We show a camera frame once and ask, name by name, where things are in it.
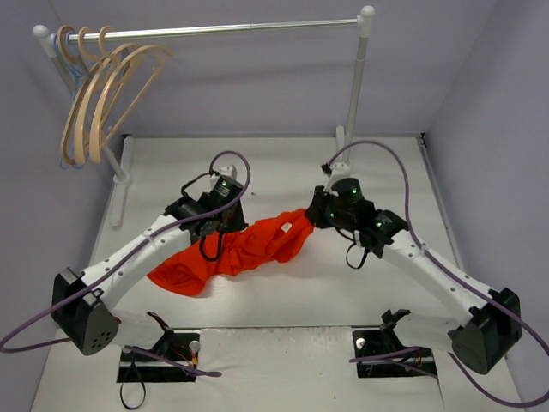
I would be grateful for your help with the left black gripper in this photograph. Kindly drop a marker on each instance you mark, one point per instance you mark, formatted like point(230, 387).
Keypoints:
point(234, 219)

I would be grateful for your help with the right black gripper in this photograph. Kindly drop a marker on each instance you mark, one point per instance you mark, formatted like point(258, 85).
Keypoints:
point(317, 210)

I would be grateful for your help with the orange t shirt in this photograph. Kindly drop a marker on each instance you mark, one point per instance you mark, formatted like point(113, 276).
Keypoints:
point(275, 239)

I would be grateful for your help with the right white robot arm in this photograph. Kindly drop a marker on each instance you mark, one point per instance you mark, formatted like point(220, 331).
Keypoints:
point(482, 324)

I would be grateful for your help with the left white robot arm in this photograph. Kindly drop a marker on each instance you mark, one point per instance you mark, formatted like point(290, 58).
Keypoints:
point(86, 302)

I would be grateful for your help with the middle wooden hanger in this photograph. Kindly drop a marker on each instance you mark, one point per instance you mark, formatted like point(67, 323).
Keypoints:
point(100, 91)

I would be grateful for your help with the wooden hanger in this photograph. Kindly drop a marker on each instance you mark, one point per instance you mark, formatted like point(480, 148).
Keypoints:
point(123, 62)
point(100, 91)
point(97, 82)

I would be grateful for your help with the right wooden hanger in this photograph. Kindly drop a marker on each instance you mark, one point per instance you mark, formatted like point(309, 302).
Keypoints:
point(123, 62)

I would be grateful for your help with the left wooden hanger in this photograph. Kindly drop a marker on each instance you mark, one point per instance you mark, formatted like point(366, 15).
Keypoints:
point(97, 82)

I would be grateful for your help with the silver white clothes rack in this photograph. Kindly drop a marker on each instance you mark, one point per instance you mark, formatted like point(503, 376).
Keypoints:
point(121, 167)

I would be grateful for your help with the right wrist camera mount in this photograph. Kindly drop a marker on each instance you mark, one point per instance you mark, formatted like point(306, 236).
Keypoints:
point(335, 172)

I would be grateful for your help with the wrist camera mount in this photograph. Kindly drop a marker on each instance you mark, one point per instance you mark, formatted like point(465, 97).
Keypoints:
point(335, 172)
point(230, 171)

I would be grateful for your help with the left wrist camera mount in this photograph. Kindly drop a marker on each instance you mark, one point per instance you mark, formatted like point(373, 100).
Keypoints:
point(230, 171)

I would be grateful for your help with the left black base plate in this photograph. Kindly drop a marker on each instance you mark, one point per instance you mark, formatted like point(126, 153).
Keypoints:
point(134, 368)

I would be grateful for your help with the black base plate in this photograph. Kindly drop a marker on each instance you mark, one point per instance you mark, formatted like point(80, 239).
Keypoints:
point(134, 368)
point(392, 359)

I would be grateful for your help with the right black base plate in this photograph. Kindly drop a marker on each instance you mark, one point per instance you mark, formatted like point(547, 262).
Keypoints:
point(392, 359)

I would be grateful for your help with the blue wire hanger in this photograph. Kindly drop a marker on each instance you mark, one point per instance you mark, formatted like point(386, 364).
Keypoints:
point(74, 144)

